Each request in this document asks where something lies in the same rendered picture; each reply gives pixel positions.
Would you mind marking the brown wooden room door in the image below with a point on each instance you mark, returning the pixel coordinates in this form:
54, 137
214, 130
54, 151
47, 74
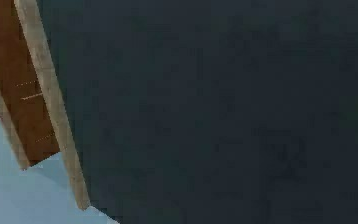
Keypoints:
18, 83

